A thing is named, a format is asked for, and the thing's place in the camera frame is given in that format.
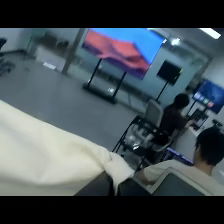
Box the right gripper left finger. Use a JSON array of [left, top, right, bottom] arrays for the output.
[[74, 171, 116, 197]]

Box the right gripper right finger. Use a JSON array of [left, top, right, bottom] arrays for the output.
[[116, 178, 152, 197]]

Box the cream garment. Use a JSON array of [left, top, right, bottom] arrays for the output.
[[0, 99, 136, 197]]

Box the black wheeled cart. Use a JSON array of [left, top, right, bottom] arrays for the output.
[[112, 114, 162, 169]]

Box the grey office chair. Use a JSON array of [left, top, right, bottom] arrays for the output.
[[144, 98, 165, 128]]

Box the person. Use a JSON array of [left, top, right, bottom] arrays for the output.
[[158, 92, 195, 148], [135, 126, 224, 197]]

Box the small black monitor on stand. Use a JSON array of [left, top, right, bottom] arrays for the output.
[[154, 59, 184, 103]]

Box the large display screen on stand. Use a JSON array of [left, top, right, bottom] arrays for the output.
[[81, 28, 167, 105]]

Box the black office chair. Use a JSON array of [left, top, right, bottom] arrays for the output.
[[0, 37, 16, 76]]

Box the blue lit wall screen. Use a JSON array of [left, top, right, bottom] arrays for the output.
[[192, 78, 224, 115]]

